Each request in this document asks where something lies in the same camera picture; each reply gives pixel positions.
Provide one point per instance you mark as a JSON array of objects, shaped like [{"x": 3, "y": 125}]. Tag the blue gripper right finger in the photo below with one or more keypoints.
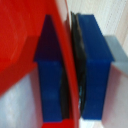
[{"x": 96, "y": 76}]

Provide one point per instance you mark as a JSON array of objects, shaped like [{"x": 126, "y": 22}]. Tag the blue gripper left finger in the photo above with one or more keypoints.
[{"x": 50, "y": 76}]

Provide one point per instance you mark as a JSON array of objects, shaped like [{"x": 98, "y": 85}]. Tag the red plastic bowl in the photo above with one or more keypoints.
[{"x": 18, "y": 36}]

